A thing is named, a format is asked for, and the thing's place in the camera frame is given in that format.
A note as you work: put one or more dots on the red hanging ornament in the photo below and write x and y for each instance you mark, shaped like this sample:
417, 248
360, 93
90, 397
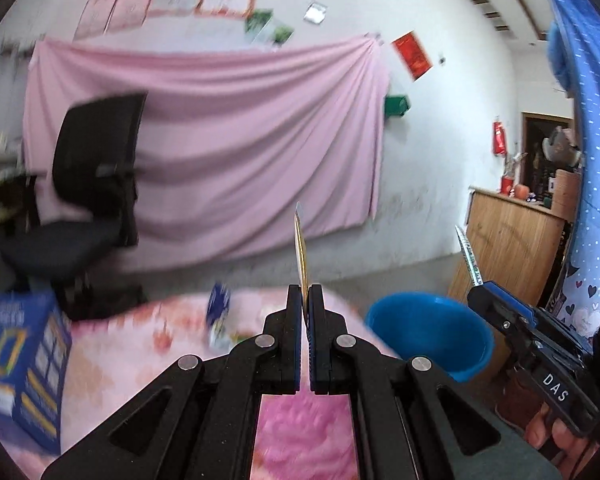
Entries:
499, 146

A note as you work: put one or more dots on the red cup on cabinet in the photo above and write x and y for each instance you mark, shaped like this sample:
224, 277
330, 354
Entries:
507, 184

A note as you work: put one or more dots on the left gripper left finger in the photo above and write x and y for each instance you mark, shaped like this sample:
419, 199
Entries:
198, 419

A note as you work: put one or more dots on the blue plastic basin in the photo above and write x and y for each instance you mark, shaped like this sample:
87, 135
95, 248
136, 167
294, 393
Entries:
437, 327

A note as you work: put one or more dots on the wooden desk shelf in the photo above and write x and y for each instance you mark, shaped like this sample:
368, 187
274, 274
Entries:
14, 184

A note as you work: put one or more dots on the green photo on wall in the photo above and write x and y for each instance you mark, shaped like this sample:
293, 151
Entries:
262, 27

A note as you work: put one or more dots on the blue cardboard box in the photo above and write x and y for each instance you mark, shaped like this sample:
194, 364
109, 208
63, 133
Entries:
35, 344

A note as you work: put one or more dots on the orange fruit on cabinet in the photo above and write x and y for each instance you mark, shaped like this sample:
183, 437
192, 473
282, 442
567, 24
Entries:
521, 192

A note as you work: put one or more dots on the thin silver wrapper strip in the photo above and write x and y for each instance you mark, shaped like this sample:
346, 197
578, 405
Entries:
469, 257

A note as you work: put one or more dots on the right hand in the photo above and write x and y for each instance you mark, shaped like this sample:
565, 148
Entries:
523, 410

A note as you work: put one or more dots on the black office chair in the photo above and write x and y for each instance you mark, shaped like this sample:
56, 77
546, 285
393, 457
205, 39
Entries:
93, 169

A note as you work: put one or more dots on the dark blue snack wrapper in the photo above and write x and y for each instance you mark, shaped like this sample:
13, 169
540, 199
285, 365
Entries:
217, 311

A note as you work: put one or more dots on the wooden cabinet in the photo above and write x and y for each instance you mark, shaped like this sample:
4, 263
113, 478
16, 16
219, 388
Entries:
516, 244

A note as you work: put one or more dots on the floral pink blanket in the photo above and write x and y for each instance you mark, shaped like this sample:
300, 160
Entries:
306, 398

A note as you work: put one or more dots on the red paper wall poster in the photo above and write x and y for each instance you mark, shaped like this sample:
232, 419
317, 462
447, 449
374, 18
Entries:
413, 55

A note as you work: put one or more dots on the blue dotted curtain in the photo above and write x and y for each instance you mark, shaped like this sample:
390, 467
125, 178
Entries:
574, 54

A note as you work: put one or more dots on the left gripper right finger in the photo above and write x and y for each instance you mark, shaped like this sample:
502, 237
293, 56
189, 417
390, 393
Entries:
410, 419

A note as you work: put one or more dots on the pink hanging sheet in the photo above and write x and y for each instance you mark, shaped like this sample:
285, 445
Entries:
233, 146

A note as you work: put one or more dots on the small black white photo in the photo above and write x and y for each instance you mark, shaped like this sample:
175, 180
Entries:
315, 13

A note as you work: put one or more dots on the yellow small wrapper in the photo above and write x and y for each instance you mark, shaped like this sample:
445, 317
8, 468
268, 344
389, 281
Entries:
300, 248

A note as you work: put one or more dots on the green hanging basket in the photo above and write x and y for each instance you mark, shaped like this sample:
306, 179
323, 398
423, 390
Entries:
396, 106

